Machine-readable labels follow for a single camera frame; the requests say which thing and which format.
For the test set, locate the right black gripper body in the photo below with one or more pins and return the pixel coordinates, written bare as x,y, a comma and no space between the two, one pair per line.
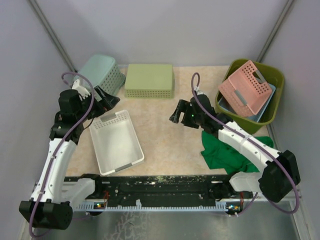
196,119

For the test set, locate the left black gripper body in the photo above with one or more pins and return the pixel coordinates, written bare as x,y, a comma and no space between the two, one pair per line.
98,108

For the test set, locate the teal perforated plastic basket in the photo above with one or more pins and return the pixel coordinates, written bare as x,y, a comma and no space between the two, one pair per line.
103,71

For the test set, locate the light green shallow basket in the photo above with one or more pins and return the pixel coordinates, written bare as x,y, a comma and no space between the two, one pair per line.
150,81

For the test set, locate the white perforated basket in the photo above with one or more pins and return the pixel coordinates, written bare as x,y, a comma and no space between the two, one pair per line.
115,143

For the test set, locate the pink perforated basket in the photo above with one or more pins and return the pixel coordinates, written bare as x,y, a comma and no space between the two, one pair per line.
246,90

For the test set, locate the light blue perforated basket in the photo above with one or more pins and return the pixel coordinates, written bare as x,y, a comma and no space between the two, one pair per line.
256,118

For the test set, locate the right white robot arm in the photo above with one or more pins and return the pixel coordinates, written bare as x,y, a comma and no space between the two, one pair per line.
278,172

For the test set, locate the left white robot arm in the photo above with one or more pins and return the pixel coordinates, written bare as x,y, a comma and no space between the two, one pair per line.
48,207

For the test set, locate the green cloth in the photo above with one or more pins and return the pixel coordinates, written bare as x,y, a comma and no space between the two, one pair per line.
219,155

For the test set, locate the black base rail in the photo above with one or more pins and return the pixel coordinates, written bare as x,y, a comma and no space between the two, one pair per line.
165,190

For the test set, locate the white slotted cable duct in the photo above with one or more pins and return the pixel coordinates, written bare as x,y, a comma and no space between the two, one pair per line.
93,206

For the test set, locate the left aluminium frame post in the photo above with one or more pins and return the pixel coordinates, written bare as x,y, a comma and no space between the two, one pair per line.
57,43

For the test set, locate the aluminium frame post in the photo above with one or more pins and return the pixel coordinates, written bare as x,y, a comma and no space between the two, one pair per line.
289,4
57,43

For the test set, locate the right aluminium frame post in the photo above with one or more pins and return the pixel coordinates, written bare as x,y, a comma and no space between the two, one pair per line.
289,4

